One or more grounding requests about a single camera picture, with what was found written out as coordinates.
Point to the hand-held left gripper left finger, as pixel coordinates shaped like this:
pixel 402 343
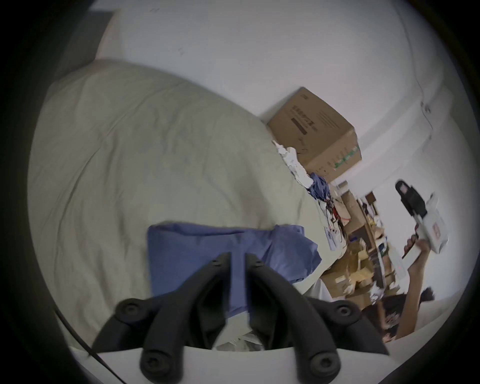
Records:
pixel 168 318

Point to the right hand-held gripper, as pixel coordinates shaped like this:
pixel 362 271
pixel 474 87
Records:
pixel 431 225

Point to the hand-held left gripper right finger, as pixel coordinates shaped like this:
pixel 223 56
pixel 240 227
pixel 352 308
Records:
pixel 285 311

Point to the blue garment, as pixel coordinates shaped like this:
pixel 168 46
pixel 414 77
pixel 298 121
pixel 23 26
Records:
pixel 187 255

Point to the person's right forearm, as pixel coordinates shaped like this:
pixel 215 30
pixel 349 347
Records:
pixel 410 296

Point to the person's right hand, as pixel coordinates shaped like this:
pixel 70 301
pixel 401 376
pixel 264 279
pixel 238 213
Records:
pixel 416 249

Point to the crumpled dark blue cloth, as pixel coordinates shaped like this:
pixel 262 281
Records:
pixel 318 187

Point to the pile of cardboard cartons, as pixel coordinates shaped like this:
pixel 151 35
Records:
pixel 356 262

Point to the large brown cardboard box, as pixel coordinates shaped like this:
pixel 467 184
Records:
pixel 318 138

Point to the person's body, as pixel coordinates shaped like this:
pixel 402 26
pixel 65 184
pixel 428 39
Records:
pixel 390 315

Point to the crumpled white cloth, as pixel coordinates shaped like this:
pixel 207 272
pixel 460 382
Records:
pixel 290 159

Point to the bed with pale green sheet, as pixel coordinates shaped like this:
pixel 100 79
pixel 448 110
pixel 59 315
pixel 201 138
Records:
pixel 131 150

